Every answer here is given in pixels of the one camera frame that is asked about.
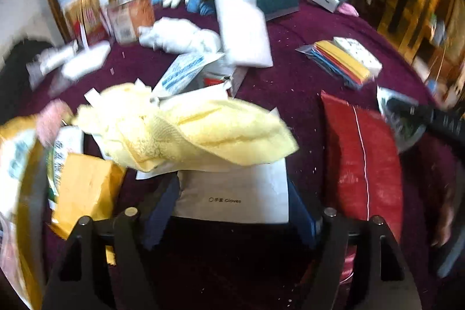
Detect white patterned tissue pack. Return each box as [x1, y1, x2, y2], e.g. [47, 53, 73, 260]
[332, 37, 383, 78]

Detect red foil pouch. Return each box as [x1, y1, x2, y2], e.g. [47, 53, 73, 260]
[319, 89, 405, 285]

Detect yellow padded envelope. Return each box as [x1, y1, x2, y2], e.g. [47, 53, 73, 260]
[49, 153, 128, 265]

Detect coloured cloths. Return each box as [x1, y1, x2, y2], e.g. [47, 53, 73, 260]
[296, 40, 374, 90]

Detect gold tray box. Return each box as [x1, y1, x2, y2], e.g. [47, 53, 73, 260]
[1, 115, 45, 309]

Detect white gloves packet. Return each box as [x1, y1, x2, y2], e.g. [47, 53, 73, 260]
[171, 156, 290, 225]

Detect grey red small box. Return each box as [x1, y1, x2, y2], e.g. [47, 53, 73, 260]
[196, 60, 248, 98]

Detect blue print white packet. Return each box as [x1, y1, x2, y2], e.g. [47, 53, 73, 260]
[152, 52, 224, 99]

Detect white cloth towel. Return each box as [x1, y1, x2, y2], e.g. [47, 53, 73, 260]
[138, 17, 222, 54]

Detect green white wipes pack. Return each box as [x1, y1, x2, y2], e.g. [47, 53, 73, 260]
[46, 126, 84, 211]

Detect pink fluffy scrunchie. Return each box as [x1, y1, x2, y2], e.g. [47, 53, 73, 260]
[36, 99, 73, 147]

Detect person right hand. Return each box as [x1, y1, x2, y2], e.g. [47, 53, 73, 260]
[432, 183, 455, 247]

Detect purple velvet tablecloth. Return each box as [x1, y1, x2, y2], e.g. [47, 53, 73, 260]
[10, 0, 459, 310]

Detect pink fluffy item far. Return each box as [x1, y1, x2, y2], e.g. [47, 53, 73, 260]
[337, 2, 360, 17]

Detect long teal tissue pack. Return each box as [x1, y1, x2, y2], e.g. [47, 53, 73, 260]
[254, 0, 300, 21]

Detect white flat packet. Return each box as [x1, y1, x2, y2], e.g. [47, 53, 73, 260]
[25, 39, 79, 90]

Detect black leather sofa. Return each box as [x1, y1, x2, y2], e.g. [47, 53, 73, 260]
[0, 39, 52, 124]

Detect white face mask bag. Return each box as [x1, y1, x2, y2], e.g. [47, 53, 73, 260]
[48, 41, 111, 98]

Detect red gold sachet packets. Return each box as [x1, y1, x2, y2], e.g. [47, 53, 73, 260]
[58, 0, 109, 48]

